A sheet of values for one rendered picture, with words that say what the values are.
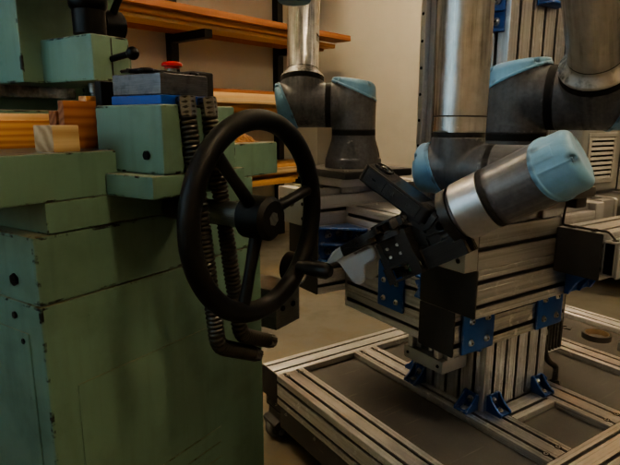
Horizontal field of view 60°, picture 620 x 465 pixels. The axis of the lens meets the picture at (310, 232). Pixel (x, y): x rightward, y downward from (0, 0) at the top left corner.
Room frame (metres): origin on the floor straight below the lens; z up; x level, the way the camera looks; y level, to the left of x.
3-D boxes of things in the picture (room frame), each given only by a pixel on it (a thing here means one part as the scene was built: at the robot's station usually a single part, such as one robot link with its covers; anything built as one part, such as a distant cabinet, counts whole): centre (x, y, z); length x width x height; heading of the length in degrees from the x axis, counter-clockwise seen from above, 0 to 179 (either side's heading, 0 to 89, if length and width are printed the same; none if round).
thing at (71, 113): (0.87, 0.28, 0.93); 0.25 x 0.01 x 0.07; 147
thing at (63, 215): (0.88, 0.30, 0.82); 0.40 x 0.21 x 0.04; 147
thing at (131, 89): (0.79, 0.20, 0.99); 0.13 x 0.11 x 0.06; 147
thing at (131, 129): (0.79, 0.20, 0.91); 0.15 x 0.14 x 0.09; 147
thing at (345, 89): (1.46, -0.11, 0.98); 0.13 x 0.12 x 0.14; 86
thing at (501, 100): (1.04, -0.40, 0.98); 0.13 x 0.12 x 0.14; 55
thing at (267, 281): (1.05, 0.09, 0.58); 0.12 x 0.08 x 0.08; 57
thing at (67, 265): (0.98, 0.46, 0.76); 0.57 x 0.45 x 0.09; 57
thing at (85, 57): (0.92, 0.37, 1.03); 0.14 x 0.07 x 0.09; 57
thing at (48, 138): (0.70, 0.33, 0.92); 0.04 x 0.04 x 0.03; 60
